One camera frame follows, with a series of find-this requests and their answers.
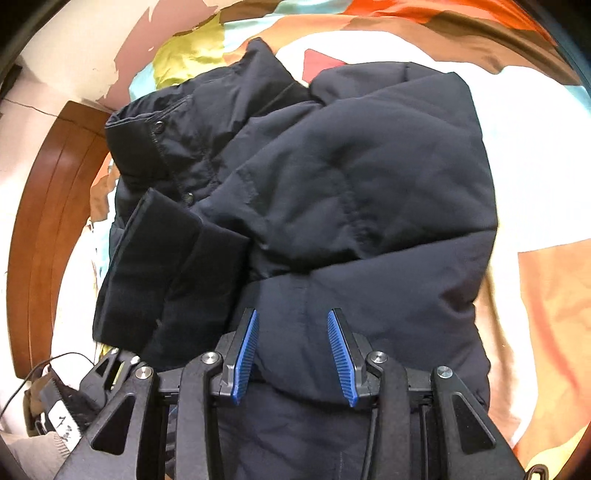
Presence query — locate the dark navy padded jacket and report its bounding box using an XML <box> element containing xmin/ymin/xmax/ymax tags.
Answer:
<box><xmin>93</xmin><ymin>39</ymin><xmax>497</xmax><ymax>479</ymax></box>

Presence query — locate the colourful patchwork bed sheet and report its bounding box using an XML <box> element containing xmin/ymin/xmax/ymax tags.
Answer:
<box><xmin>50</xmin><ymin>0</ymin><xmax>591</xmax><ymax>471</ymax></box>

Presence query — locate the brown wooden headboard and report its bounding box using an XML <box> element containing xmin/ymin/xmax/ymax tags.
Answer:
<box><xmin>6</xmin><ymin>101</ymin><xmax>108</xmax><ymax>379</ymax></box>

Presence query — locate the black cable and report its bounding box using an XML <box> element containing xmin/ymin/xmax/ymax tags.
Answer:
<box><xmin>0</xmin><ymin>351</ymin><xmax>96</xmax><ymax>418</ymax></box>

